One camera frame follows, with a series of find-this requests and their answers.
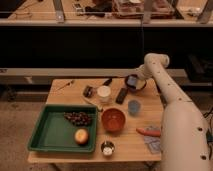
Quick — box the purple bowl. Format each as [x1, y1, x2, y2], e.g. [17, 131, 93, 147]
[124, 74, 147, 93]

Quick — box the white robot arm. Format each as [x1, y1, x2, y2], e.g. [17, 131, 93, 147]
[135, 53, 211, 171]

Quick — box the orange bowl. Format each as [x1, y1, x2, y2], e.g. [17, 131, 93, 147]
[101, 108, 126, 132]

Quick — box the black remote control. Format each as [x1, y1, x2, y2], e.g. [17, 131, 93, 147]
[116, 88, 128, 104]

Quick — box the blue plastic cup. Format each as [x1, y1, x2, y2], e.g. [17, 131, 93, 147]
[128, 100, 141, 116]

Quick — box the white cup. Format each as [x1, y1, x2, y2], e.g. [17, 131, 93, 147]
[97, 86, 111, 103]

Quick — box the wooden spoon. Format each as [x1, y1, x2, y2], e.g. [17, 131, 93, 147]
[82, 97, 103, 112]

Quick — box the black brush tool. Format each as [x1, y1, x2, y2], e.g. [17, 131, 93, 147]
[83, 86, 94, 98]

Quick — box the orange carrot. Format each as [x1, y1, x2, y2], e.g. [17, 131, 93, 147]
[136, 128, 161, 137]

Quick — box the grey blue cloth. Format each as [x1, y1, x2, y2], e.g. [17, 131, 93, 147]
[144, 126, 161, 154]

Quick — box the bunch of dark grapes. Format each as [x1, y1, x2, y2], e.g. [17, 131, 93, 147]
[64, 112, 92, 126]

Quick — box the small metal cup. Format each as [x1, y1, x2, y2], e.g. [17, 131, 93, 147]
[101, 141, 115, 156]

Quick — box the green plastic tray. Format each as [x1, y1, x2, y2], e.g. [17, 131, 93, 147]
[28, 105, 98, 153]

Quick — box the black handled utensil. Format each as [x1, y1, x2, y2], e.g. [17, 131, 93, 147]
[94, 78, 112, 89]

